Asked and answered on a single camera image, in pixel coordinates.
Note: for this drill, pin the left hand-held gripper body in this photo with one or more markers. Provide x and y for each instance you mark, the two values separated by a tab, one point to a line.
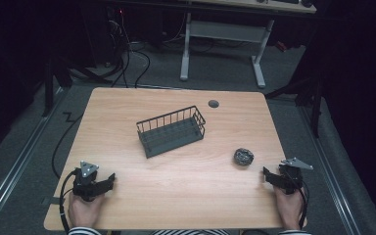
85	176

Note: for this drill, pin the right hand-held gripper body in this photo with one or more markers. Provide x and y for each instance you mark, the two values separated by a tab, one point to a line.
292	174

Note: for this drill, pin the dark ball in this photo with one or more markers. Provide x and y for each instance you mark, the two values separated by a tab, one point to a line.
243	156

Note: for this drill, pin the person's right hand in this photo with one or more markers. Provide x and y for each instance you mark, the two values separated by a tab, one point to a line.
289	209

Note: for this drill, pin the person's left hand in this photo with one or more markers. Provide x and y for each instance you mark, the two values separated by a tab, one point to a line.
84	211

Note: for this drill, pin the person's left striped sleeve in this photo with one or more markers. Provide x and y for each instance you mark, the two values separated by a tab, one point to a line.
84	231

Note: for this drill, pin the person's striped sleeve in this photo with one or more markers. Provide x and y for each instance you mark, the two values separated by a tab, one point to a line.
84	231
294	232

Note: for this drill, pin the person's right striped sleeve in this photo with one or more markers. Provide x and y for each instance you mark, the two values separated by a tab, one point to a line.
294	232

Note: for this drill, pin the black stand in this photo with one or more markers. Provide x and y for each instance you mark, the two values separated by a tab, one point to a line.
54	78
311	98

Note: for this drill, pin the dark table grommet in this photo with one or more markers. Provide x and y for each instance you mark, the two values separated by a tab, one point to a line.
213	103

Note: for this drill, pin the person's striped shirt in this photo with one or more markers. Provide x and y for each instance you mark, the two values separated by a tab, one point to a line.
191	232

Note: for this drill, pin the white-legged wooden desk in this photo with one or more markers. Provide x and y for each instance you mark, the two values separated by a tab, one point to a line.
225	31

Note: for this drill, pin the metal floor rail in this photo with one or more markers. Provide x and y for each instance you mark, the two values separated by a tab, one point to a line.
16	166
331	176

